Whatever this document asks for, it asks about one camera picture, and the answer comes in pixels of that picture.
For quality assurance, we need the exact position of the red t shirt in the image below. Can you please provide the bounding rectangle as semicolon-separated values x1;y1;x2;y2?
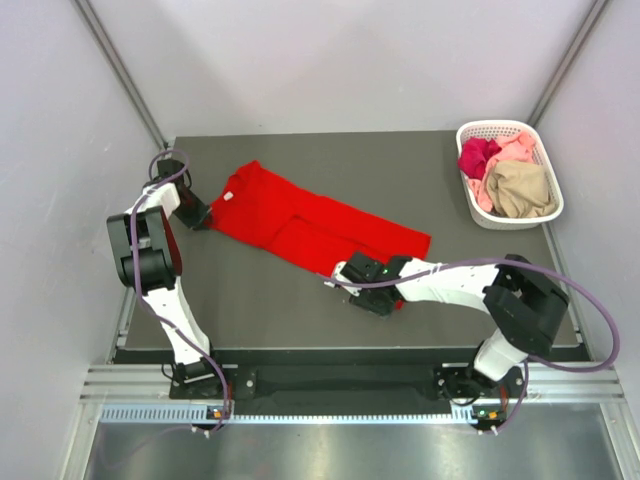
205;160;431;276

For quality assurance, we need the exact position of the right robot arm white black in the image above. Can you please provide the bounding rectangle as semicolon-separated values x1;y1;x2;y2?
324;252;569;397

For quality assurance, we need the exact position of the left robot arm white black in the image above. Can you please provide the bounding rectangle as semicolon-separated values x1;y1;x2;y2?
106;149;229;401

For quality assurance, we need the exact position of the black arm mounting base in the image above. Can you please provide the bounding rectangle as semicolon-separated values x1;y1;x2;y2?
112;347;531;416

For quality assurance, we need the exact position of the magenta t shirt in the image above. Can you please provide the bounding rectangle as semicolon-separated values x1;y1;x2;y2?
457;137;502;180

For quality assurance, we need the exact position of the white plastic laundry basket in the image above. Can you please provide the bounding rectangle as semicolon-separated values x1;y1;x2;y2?
456;120;564;231

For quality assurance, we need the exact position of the beige t shirt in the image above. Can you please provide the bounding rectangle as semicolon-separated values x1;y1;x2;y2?
486;160;557;219

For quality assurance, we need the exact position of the pink t shirt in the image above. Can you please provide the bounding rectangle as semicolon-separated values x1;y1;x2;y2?
467;132;536;213

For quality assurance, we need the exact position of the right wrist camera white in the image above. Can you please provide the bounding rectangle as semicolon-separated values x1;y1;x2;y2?
323;270;361;296

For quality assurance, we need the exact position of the slotted cable duct rail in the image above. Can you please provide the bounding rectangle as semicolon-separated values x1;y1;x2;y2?
99;402;506;426

